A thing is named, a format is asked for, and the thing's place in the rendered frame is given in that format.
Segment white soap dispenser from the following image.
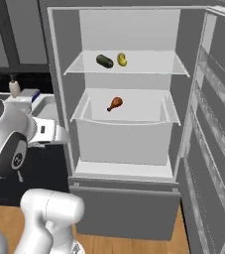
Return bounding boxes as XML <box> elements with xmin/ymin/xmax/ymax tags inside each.
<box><xmin>8</xmin><ymin>74</ymin><xmax>22</xmax><ymax>99</ymax></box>

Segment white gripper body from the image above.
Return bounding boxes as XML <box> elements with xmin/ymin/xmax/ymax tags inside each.
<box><xmin>53</xmin><ymin>120</ymin><xmax>70</xmax><ymax>146</ymax></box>

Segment dark green cucumber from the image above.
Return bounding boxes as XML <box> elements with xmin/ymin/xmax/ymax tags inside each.
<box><xmin>95</xmin><ymin>54</ymin><xmax>115</xmax><ymax>69</ymax></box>

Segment clear glass fridge shelf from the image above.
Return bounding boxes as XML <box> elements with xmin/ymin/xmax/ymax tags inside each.
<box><xmin>62</xmin><ymin>50</ymin><xmax>191</xmax><ymax>77</ymax></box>

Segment grey open fridge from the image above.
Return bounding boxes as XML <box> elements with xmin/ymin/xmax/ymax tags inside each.
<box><xmin>47</xmin><ymin>5</ymin><xmax>212</xmax><ymax>243</ymax></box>

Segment dark base cabinet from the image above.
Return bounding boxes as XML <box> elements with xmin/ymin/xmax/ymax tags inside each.
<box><xmin>0</xmin><ymin>144</ymin><xmax>70</xmax><ymax>208</ymax></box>

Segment grey wall cupboards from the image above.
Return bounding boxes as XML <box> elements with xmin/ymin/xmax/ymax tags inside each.
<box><xmin>0</xmin><ymin>0</ymin><xmax>50</xmax><ymax>67</ymax></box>

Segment grey freezer drawer front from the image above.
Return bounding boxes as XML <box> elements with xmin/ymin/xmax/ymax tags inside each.
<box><xmin>67</xmin><ymin>177</ymin><xmax>182</xmax><ymax>242</ymax></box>

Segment white and blue sponge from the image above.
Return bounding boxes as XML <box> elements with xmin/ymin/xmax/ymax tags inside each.
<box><xmin>6</xmin><ymin>87</ymin><xmax>41</xmax><ymax>105</ymax></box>

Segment grey fridge door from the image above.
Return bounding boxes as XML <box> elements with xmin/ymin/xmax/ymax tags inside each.
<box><xmin>175</xmin><ymin>5</ymin><xmax>225</xmax><ymax>254</ymax></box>

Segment brown chicken drumstick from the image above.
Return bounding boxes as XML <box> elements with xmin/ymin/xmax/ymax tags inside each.
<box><xmin>106</xmin><ymin>95</ymin><xmax>125</xmax><ymax>113</ymax></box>

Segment white fridge crisper drawer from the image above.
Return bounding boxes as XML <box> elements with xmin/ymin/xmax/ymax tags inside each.
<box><xmin>69</xmin><ymin>87</ymin><xmax>182</xmax><ymax>167</ymax></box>

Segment grey sink basin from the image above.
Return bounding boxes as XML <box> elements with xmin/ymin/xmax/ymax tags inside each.
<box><xmin>30</xmin><ymin>93</ymin><xmax>58</xmax><ymax>121</ymax></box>

